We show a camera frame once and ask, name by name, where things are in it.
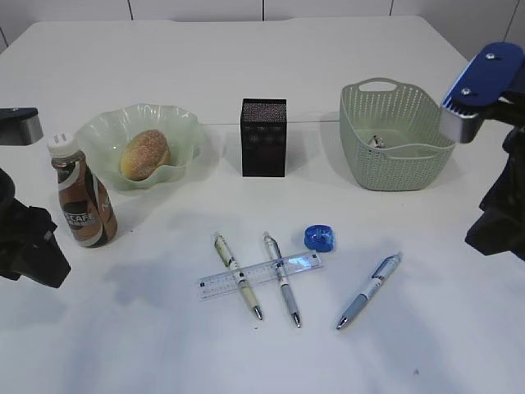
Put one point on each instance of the blue pencil sharpener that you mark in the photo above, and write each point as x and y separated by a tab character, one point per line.
319	237

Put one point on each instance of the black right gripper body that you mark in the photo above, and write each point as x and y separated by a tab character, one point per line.
501	226

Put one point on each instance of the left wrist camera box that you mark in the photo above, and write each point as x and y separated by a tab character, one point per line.
20	126

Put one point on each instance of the small paper ball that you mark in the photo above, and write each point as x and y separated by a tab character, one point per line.
376	142

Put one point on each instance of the green woven plastic basket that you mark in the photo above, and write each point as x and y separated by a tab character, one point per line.
407	118

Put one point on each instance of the sugared bread bun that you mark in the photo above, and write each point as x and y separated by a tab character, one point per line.
144	154

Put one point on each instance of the cream barrel pen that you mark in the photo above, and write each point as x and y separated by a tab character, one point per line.
230	262

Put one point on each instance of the grey grip white pen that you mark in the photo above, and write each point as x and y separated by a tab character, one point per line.
274	253

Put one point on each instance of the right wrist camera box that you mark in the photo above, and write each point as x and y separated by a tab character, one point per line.
491	87

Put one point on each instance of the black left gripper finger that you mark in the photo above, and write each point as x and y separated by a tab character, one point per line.
45	263

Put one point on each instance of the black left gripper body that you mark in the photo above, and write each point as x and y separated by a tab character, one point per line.
20	226

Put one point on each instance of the clear plastic ruler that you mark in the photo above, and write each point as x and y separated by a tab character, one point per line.
226	282

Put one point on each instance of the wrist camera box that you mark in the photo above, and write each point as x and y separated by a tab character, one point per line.
20	126
491	87

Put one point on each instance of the green wavy glass plate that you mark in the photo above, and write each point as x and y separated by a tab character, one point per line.
105	137

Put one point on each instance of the black mesh pen holder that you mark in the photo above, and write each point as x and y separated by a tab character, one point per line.
263	133

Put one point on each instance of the brown Nescafe coffee bottle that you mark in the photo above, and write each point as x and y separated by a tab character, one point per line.
83	198

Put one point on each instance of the blue white pen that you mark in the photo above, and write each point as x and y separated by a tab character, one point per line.
377	279

